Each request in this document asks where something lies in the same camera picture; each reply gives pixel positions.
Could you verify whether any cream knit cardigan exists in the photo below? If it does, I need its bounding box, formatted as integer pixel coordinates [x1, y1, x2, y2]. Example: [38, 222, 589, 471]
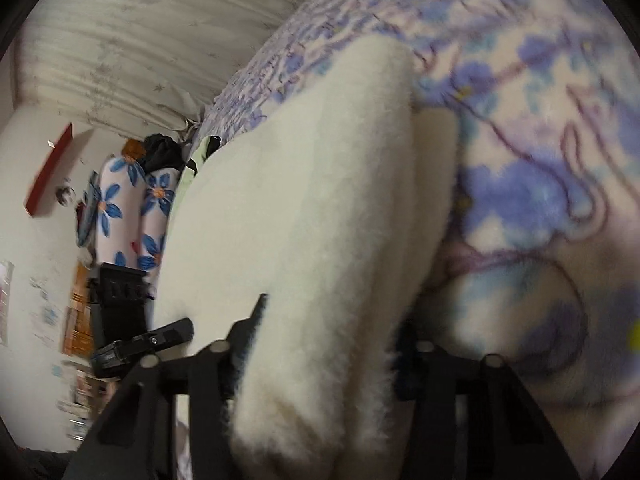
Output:
[154, 35, 458, 479]

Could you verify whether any black clothing pile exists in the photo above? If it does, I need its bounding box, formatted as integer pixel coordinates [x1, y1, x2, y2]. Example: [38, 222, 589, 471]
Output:
[139, 133, 186, 174]

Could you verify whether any upper floral rolled pillow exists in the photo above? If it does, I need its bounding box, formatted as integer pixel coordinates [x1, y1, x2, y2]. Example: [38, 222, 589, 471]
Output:
[76, 155, 146, 269]

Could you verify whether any floral rolled pillow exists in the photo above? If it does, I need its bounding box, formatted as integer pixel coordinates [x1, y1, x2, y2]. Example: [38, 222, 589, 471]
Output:
[138, 168, 180, 285]
[76, 155, 146, 269]

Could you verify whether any lower floral rolled pillow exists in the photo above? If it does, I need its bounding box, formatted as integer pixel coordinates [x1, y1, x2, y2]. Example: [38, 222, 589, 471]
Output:
[138, 168, 180, 285]

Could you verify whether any light green folded garment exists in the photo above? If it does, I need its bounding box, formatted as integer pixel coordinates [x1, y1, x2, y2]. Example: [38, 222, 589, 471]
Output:
[171, 136, 224, 214]

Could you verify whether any white patterned curtain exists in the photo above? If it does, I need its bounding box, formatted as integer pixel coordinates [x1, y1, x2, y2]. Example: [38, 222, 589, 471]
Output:
[14, 0, 304, 138]

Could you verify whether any blue purple floral bed blanket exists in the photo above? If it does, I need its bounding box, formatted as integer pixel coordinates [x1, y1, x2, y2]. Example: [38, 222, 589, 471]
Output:
[198, 0, 639, 479]

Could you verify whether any red wall shelf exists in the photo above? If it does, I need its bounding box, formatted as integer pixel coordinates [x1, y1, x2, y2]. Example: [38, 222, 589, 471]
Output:
[24, 122, 74, 217]

